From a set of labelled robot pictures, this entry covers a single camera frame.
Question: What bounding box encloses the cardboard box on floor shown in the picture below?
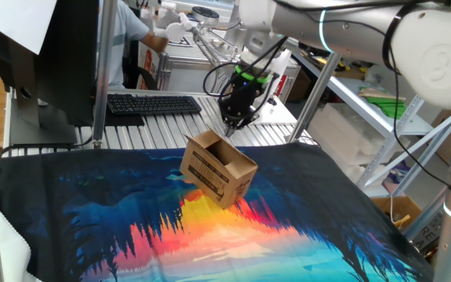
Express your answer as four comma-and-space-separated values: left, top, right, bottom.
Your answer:
370, 195, 423, 232

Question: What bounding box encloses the grey lettered panel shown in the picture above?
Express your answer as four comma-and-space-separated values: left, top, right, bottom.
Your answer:
411, 211, 445, 251

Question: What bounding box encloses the white jointed handheld device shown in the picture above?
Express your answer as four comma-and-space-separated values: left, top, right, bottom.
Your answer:
139, 1, 200, 42

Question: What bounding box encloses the silver aluminium equipment case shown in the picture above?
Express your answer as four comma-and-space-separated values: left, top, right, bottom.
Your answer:
137, 34, 301, 105

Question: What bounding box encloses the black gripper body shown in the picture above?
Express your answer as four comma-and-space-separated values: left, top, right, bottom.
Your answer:
218, 78, 269, 121

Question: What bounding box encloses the forest sunset print cloth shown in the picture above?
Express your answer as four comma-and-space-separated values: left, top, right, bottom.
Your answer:
0, 141, 434, 282

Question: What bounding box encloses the aluminium frame strut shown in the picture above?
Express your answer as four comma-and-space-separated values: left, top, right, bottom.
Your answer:
287, 52, 342, 144
401, 187, 449, 242

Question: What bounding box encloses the black keyboard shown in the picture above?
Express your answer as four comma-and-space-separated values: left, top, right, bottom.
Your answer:
106, 92, 203, 116

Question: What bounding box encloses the black round disc device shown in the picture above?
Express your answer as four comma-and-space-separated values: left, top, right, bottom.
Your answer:
191, 5, 221, 25

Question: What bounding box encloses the green plastic sheet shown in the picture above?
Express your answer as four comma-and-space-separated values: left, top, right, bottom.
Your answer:
360, 85, 407, 121

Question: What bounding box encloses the brown cardboard box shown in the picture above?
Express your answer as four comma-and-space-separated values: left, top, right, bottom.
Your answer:
179, 128, 259, 210

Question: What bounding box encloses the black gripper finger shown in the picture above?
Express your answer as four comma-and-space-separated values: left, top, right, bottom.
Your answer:
233, 113, 261, 132
223, 115, 237, 138

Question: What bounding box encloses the black desk mat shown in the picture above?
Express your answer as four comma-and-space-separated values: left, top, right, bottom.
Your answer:
92, 105, 146, 128

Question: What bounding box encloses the person in grey shirt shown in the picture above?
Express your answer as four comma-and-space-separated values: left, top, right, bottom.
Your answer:
107, 0, 170, 90

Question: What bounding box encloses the green flange ring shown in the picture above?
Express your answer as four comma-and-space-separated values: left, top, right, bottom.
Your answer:
235, 64, 270, 84

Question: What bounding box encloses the white foam block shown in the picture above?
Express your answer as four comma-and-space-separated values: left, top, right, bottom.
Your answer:
307, 103, 377, 166

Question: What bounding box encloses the black monitor with stand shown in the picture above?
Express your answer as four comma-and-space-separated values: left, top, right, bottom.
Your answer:
0, 0, 100, 148

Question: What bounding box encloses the white paper sheet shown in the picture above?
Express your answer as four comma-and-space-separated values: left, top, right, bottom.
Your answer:
0, 0, 58, 56

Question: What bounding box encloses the black monitor cable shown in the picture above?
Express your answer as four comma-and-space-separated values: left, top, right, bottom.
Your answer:
0, 135, 94, 157

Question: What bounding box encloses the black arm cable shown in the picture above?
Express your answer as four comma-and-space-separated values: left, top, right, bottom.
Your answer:
202, 0, 451, 201

